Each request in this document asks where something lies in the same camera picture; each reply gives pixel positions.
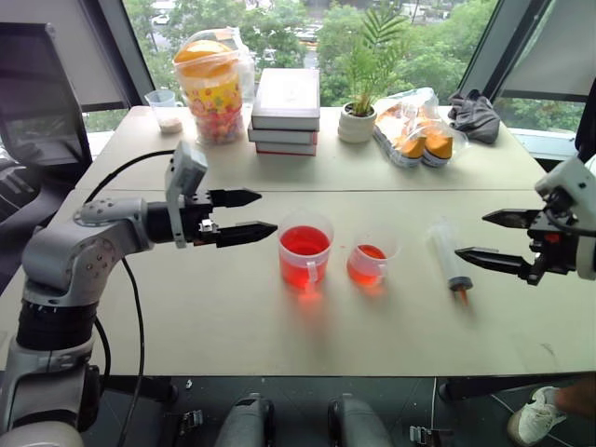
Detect black monitor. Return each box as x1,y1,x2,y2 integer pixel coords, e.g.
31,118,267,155
0,21,94,169

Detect white sneaker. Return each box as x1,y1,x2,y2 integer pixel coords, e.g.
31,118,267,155
507,386,568,447

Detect person's bare leg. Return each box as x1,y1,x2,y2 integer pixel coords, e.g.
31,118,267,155
555,377,596,416

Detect dark window frame post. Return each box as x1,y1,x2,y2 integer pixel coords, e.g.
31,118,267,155
95,0,156,109
457,0,551,100

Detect white ribbed plant pot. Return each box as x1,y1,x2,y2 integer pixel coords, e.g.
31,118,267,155
337,102,379,144

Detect small beaker red liquid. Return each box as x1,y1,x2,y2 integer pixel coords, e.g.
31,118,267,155
346,228,402,288

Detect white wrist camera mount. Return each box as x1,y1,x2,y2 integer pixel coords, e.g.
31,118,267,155
534,155,596,281
165,141,210,250

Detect dark grey rounded shape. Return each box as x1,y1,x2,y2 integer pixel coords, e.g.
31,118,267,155
215,392,277,447
327,394,393,447

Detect clear bag of orange packs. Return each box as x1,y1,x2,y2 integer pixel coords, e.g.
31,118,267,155
372,87,467,169

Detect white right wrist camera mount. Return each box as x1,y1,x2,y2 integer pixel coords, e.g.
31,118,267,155
534,155,596,281

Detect clear measuring cup white contents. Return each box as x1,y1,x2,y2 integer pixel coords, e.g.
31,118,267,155
143,88,185,136

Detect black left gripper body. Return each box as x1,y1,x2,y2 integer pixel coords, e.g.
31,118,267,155
180,189,225,249

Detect thin white book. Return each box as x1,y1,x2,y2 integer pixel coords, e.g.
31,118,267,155
247,121,320,146

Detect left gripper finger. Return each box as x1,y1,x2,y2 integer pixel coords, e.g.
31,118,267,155
215,220,279,249
209,187,264,210

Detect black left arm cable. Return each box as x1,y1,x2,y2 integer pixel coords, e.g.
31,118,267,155
83,148,177,447

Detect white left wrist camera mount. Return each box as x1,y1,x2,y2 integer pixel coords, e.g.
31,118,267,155
165,141,210,250

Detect thick white grey book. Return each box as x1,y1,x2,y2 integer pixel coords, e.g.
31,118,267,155
251,68,322,133

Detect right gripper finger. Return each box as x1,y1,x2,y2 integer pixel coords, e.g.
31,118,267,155
454,246,535,280
481,209,542,229

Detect thin red edged book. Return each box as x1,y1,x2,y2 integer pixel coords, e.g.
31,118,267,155
254,140,318,157

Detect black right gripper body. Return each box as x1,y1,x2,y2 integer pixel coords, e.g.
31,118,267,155
524,196,583,287

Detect colourful jar with orange lid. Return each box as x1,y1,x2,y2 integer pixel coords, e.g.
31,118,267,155
174,39,245,145

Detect green palm plant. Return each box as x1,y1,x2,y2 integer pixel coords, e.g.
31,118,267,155
342,4,412,116

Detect large beaker red liquid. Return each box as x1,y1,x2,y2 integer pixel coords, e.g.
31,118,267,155
278,210,335,292

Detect metal strap buckle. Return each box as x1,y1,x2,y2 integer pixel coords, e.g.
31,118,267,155
409,424,454,447
178,409,205,433

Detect grey crumpled cloth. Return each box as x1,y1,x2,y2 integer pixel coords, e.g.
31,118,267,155
447,88,502,145

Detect clear plastic syringe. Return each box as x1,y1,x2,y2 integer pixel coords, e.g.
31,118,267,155
427,218,476,307

